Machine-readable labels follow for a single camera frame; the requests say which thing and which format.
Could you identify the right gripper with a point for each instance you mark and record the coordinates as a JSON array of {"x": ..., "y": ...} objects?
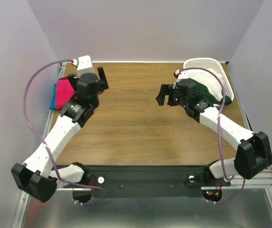
[{"x": 170, "y": 94}]

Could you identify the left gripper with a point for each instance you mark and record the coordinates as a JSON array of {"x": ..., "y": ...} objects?
[{"x": 103, "y": 78}]

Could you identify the pink t-shirt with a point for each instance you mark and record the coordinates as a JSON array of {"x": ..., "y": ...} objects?
[{"x": 64, "y": 92}]

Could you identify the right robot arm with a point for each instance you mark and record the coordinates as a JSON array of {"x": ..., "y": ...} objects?
[{"x": 253, "y": 151}]

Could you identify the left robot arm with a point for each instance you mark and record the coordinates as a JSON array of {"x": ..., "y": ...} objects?
[{"x": 38, "y": 175}]

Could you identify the dark red folded t-shirt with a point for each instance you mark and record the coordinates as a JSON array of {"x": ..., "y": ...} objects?
[{"x": 63, "y": 78}]

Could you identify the dark green t-shirt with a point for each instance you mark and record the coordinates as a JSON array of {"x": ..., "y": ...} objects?
[{"x": 211, "y": 92}]

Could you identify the white t-shirt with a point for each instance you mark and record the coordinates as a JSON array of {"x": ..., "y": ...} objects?
[{"x": 201, "y": 76}]

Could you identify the white plastic basket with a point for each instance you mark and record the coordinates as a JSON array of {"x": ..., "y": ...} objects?
[{"x": 215, "y": 68}]

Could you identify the blue folded t-shirt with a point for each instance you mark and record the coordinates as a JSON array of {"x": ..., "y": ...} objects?
[{"x": 53, "y": 102}]

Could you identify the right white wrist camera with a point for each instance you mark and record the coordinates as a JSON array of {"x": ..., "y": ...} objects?
[{"x": 180, "y": 74}]

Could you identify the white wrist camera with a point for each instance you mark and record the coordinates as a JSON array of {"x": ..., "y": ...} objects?
[
  {"x": 83, "y": 65},
  {"x": 180, "y": 74}
]

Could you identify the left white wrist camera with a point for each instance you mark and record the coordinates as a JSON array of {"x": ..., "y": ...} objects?
[{"x": 83, "y": 65}]

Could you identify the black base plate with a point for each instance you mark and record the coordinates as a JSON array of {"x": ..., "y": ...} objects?
[{"x": 127, "y": 181}]

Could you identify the aluminium frame rail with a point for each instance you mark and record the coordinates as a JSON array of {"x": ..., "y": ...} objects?
[{"x": 252, "y": 209}]

